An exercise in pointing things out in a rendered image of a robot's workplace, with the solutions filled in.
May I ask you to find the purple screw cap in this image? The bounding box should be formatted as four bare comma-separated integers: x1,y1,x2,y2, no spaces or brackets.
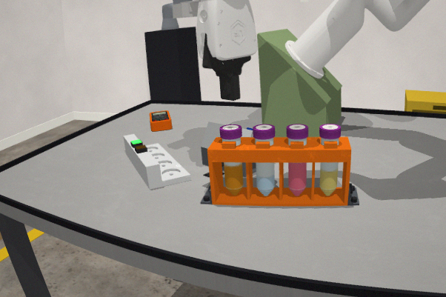
219,124,242,139
319,124,341,139
253,124,275,139
286,124,308,139

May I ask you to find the orange test tube rack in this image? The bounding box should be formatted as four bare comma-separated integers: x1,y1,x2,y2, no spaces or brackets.
207,137,351,206

